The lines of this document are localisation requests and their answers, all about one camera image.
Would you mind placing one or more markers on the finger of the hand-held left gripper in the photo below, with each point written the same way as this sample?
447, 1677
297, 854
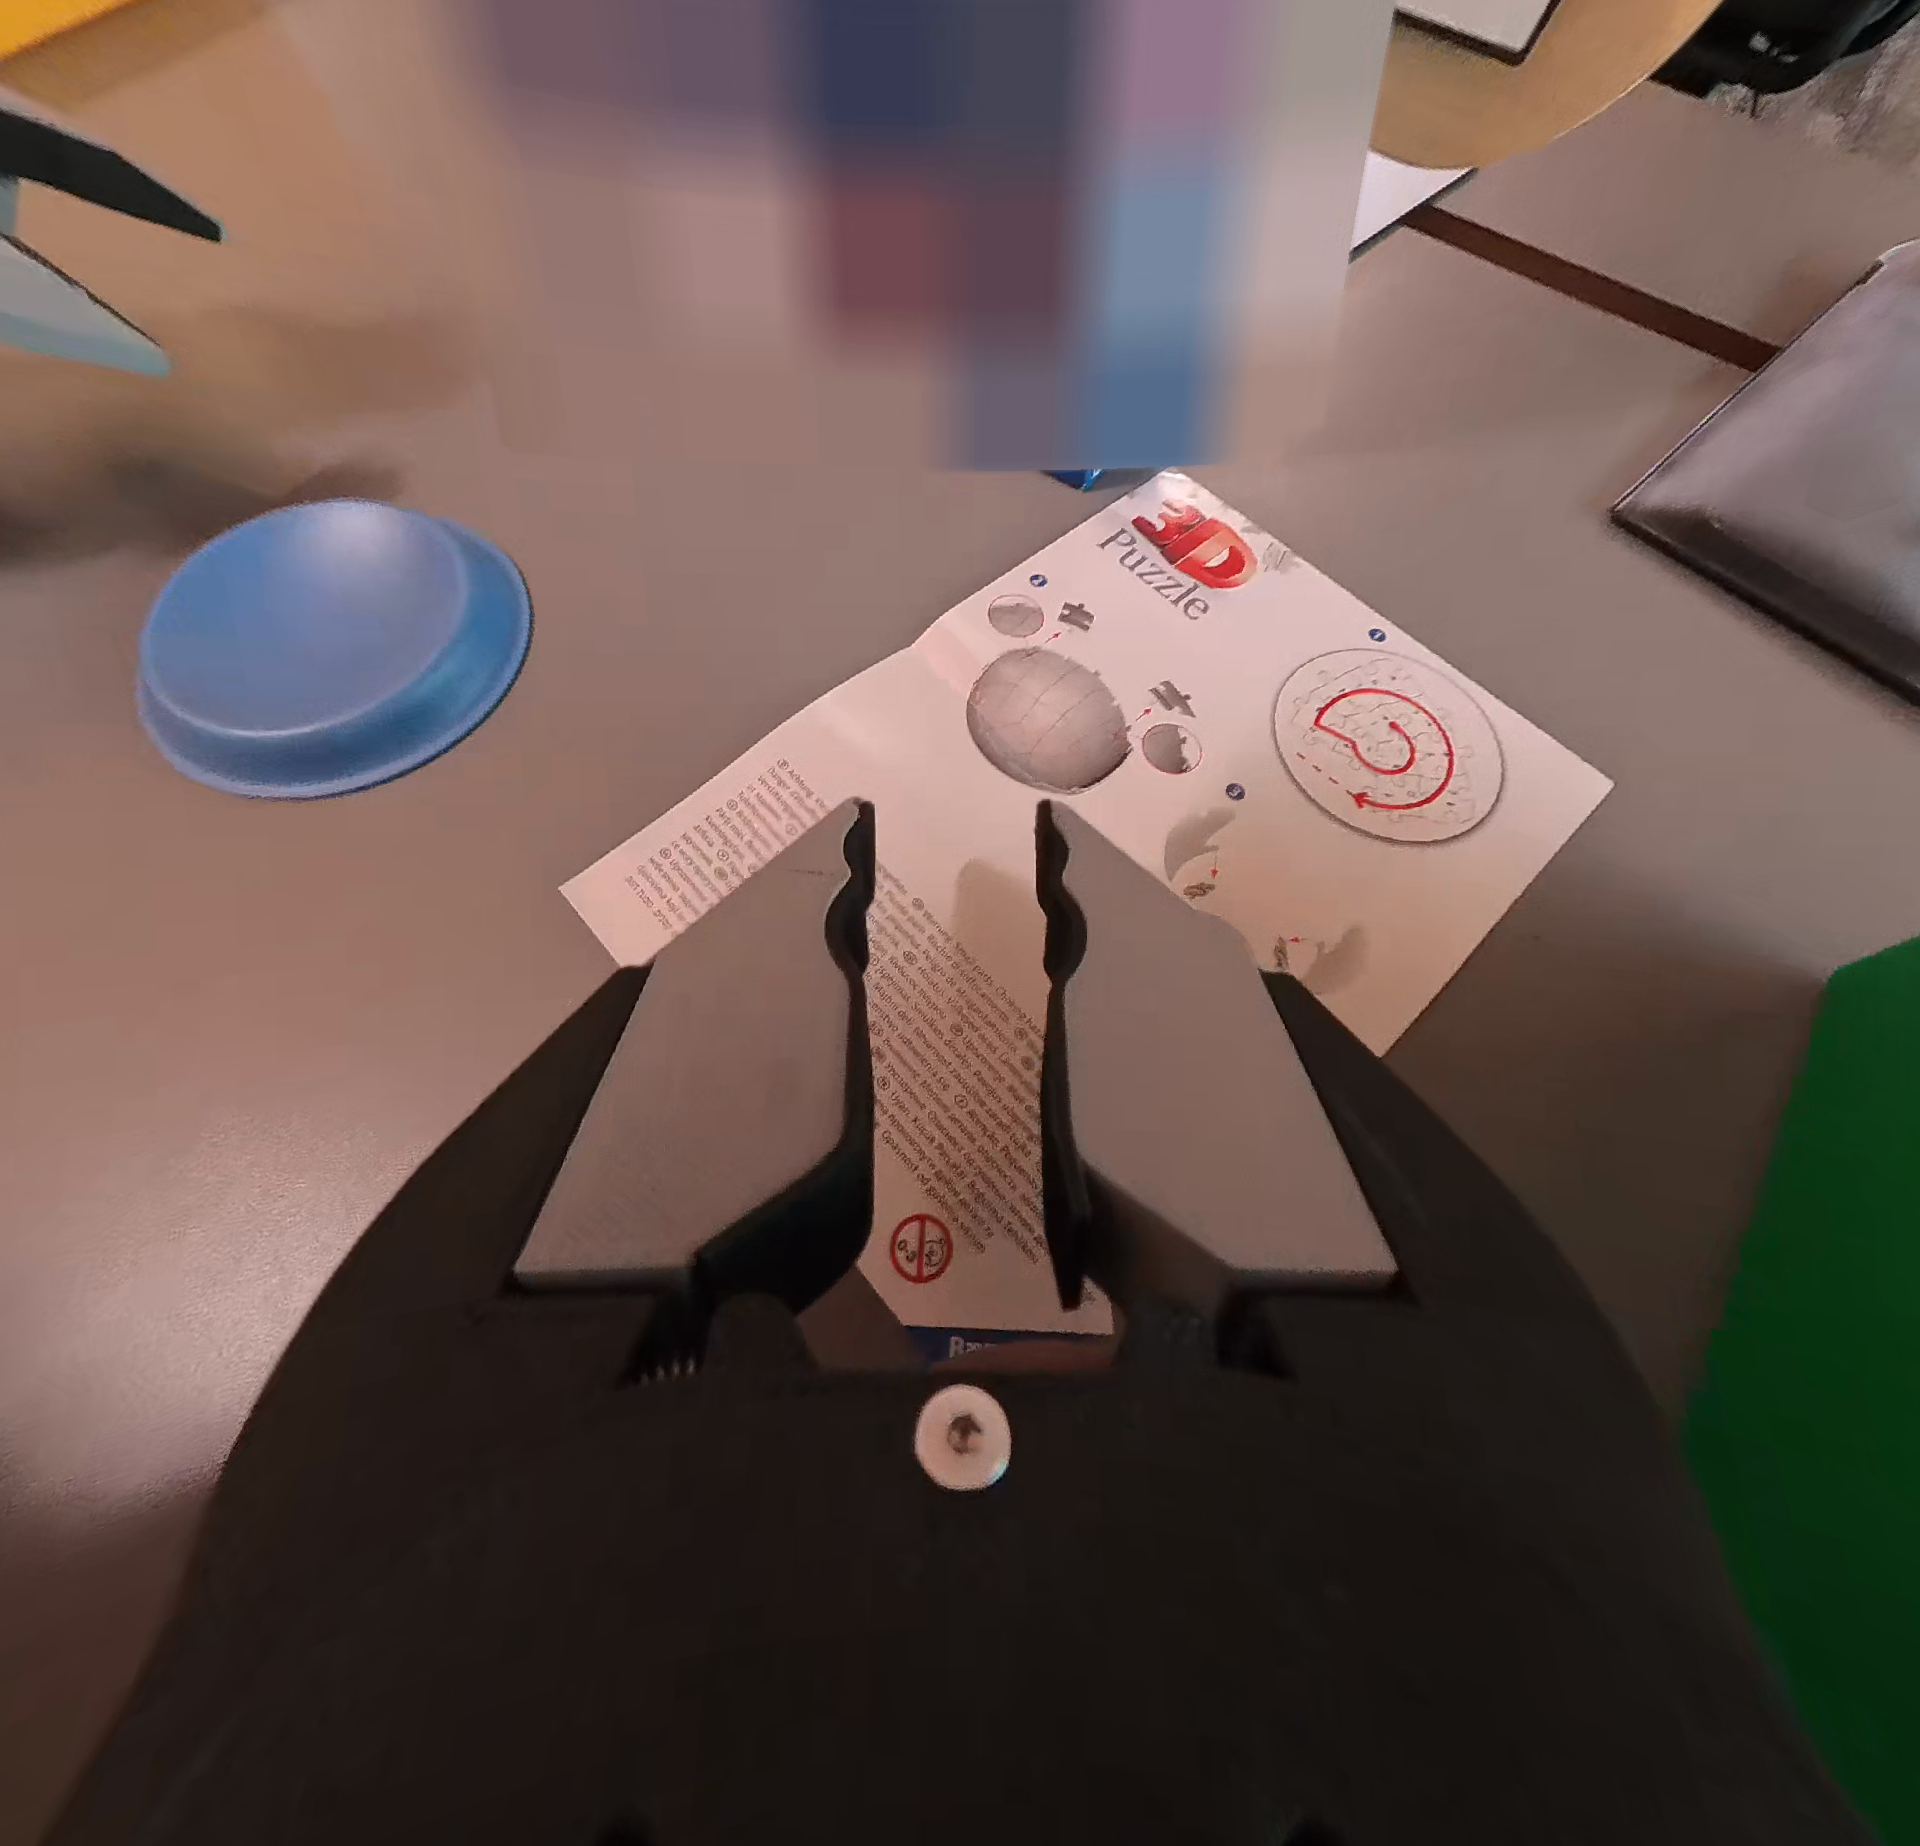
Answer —
74, 167
60, 308

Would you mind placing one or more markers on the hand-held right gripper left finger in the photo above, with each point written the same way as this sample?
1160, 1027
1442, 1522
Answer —
690, 1096

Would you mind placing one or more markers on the green plastic bin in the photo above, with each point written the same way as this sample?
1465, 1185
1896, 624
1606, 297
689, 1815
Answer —
1831, 1276

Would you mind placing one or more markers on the light wooden table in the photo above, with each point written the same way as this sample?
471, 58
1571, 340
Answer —
1501, 107

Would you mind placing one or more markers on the cartoon print puzzle box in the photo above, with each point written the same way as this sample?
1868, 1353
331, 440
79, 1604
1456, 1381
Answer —
1093, 476

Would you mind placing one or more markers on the blue plastic puzzle stand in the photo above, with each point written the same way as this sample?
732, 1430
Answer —
315, 647

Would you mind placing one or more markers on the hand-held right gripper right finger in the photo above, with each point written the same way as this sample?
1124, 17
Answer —
1200, 1096

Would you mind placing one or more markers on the white puzzle instruction leaflet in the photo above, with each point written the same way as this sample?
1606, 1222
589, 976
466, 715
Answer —
1515, 810

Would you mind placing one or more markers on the black leather pouch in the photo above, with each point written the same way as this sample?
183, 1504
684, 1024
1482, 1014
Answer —
1801, 497

